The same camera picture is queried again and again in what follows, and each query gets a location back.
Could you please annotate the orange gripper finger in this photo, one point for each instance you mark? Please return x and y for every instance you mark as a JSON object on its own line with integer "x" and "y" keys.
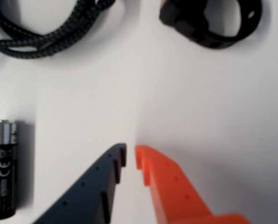
{"x": 173, "y": 193}

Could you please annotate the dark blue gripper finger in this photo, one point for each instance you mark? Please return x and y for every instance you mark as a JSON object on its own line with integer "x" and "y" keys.
{"x": 87, "y": 193}

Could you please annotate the black and silver battery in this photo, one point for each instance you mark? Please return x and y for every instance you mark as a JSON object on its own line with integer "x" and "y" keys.
{"x": 3, "y": 177}

